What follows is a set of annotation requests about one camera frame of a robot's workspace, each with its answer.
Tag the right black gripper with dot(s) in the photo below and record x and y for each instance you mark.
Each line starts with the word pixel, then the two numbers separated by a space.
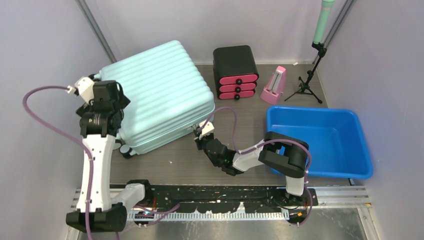
pixel 199 140

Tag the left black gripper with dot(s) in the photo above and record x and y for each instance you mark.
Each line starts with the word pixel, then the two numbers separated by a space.
pixel 87 107

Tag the light blue hard-shell suitcase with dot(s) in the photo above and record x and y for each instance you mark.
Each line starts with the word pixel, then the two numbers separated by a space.
pixel 167 93

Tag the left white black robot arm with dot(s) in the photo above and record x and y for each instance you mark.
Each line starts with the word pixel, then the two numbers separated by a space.
pixel 101 118

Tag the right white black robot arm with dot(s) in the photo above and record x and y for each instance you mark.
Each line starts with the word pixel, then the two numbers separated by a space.
pixel 289 156

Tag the black and pink drawer box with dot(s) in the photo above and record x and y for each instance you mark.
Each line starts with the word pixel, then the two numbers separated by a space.
pixel 235 72

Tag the pink metronome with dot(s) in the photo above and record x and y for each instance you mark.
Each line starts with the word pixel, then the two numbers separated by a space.
pixel 275 87

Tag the blue plastic tub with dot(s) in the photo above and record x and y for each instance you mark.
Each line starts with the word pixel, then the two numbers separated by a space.
pixel 335 137

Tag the black tripod stand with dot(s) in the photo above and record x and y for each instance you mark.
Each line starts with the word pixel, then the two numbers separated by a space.
pixel 304 86

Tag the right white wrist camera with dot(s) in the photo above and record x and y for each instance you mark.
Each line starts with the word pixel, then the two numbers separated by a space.
pixel 205 128

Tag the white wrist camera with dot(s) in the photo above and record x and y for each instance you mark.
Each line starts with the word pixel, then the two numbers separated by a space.
pixel 205 128
pixel 82 88

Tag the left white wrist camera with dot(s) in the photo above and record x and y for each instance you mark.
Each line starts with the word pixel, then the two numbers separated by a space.
pixel 82 88

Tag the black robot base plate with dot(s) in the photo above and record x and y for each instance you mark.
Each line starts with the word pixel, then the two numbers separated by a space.
pixel 220 199

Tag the aluminium rail frame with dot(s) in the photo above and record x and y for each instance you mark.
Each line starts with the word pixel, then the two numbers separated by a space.
pixel 329 197

